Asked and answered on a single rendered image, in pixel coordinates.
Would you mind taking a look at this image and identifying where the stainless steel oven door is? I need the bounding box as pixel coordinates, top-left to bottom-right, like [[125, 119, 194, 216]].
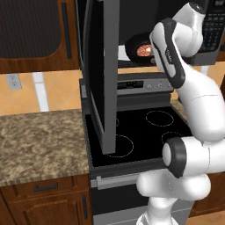
[[90, 171, 194, 225]]

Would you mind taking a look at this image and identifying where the silver oven door handle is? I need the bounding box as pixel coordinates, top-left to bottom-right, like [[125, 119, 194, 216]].
[[95, 172, 142, 191]]

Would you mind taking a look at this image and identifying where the brown wooden base cabinet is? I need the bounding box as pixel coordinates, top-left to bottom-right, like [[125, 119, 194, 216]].
[[188, 171, 225, 218]]

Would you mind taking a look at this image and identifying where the stainless steel stove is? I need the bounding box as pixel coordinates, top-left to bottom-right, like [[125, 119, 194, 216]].
[[79, 72, 195, 225]]

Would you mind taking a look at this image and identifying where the black bowl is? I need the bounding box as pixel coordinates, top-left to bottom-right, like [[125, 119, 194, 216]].
[[125, 32, 156, 66]]

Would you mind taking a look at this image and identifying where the black drawer handle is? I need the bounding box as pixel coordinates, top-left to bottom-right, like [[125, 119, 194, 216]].
[[33, 182, 59, 193]]

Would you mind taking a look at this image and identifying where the brown glass-panel cupboard door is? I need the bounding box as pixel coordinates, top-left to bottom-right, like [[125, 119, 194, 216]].
[[0, 0, 81, 75]]

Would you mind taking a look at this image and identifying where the white wall socket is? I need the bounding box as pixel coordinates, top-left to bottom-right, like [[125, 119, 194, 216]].
[[5, 73, 23, 91]]

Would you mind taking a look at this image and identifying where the brown wooden cupboard door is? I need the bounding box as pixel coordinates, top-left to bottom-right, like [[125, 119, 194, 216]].
[[4, 191, 91, 225]]

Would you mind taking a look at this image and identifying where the brown wooden drawer front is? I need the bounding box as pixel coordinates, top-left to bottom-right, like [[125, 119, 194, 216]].
[[0, 174, 91, 204]]

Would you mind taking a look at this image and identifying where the black cupboard door handle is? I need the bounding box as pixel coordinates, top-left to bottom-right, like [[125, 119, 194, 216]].
[[60, 2, 73, 60], [81, 194, 89, 221]]

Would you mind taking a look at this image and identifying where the brown waffle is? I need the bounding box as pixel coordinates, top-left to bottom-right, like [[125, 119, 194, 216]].
[[136, 44, 153, 58]]

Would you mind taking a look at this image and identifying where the dark grey microwave door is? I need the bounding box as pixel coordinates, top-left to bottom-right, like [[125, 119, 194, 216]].
[[74, 0, 120, 156]]

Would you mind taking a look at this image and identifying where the black microwave oven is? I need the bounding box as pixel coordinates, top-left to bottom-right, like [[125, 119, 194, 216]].
[[118, 0, 225, 68]]

